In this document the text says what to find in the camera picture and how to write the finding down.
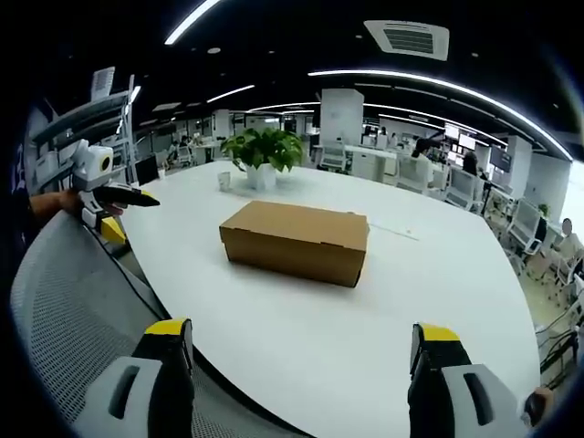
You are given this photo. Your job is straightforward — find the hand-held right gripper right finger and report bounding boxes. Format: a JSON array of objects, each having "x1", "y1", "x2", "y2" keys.
[{"x1": 407, "y1": 322, "x2": 530, "y2": 438}]

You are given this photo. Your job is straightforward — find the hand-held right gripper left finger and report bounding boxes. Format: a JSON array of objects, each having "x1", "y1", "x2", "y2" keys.
[{"x1": 84, "y1": 318, "x2": 196, "y2": 438}]

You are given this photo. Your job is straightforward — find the brown cardboard shoe box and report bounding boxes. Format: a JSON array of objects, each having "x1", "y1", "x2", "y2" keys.
[{"x1": 218, "y1": 200, "x2": 370, "y2": 289}]

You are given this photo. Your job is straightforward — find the person's right hand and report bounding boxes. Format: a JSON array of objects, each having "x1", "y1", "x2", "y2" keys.
[{"x1": 522, "y1": 386, "x2": 557, "y2": 429}]

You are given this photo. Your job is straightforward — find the black computer monitor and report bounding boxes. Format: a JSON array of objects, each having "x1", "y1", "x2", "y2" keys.
[{"x1": 135, "y1": 154, "x2": 160, "y2": 187}]

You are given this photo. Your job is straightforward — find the grey metal storage shelf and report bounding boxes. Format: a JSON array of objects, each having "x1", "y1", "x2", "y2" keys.
[{"x1": 26, "y1": 67, "x2": 141, "y2": 195}]

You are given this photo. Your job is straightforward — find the person's dark printed shirt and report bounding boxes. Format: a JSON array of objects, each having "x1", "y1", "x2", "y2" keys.
[{"x1": 6, "y1": 134, "x2": 36, "y2": 266}]

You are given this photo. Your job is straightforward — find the grey mesh office chair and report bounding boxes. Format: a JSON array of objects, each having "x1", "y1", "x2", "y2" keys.
[{"x1": 8, "y1": 211, "x2": 302, "y2": 438}]

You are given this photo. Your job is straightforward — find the green potted plant white pot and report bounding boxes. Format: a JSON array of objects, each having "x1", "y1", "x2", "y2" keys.
[{"x1": 220, "y1": 127, "x2": 306, "y2": 191}]

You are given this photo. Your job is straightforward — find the long ceiling light strip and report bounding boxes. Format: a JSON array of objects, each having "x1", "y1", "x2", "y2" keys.
[
  {"x1": 163, "y1": 0, "x2": 223, "y2": 46},
  {"x1": 308, "y1": 68, "x2": 575, "y2": 162}
]

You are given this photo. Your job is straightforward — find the white office chair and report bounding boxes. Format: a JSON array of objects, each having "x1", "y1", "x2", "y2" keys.
[
  {"x1": 318, "y1": 141, "x2": 347, "y2": 173},
  {"x1": 505, "y1": 197, "x2": 545, "y2": 257},
  {"x1": 443, "y1": 167, "x2": 481, "y2": 209}
]

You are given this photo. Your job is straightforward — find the ceiling air conditioner vent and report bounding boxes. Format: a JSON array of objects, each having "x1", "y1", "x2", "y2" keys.
[{"x1": 363, "y1": 19, "x2": 451, "y2": 61}]

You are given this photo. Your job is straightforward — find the large dark wall screen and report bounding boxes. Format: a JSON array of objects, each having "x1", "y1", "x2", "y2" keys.
[{"x1": 489, "y1": 144, "x2": 516, "y2": 171}]

